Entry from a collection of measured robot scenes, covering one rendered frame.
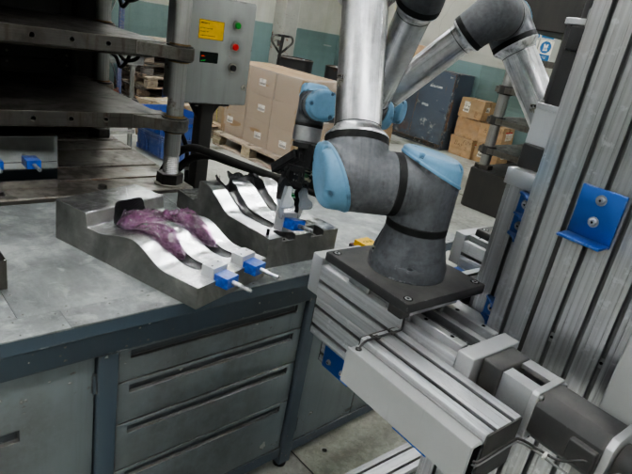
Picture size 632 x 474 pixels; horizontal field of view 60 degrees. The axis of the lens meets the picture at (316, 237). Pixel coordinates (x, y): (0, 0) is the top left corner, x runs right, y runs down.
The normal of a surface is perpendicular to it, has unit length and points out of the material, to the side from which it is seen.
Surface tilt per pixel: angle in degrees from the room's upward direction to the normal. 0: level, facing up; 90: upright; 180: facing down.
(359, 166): 58
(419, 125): 90
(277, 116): 94
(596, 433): 45
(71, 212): 90
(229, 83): 90
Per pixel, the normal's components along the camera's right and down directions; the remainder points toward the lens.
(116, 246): -0.51, 0.23
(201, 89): 0.65, 0.38
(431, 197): 0.16, 0.38
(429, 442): -0.78, 0.10
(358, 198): 0.11, 0.63
